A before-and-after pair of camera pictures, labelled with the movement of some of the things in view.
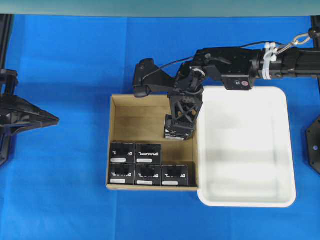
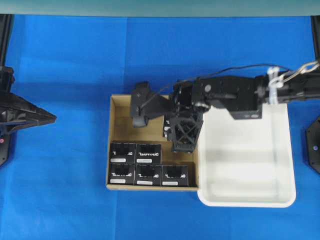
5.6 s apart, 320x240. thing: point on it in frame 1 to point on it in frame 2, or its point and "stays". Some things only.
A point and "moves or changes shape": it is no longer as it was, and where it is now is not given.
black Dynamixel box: x=172 y=132 moves or changes shape
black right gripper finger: x=185 y=108 to x=185 y=132
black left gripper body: x=17 y=114 stays
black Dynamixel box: x=148 y=154 stays
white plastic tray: x=244 y=148 stays
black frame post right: x=315 y=23 stays
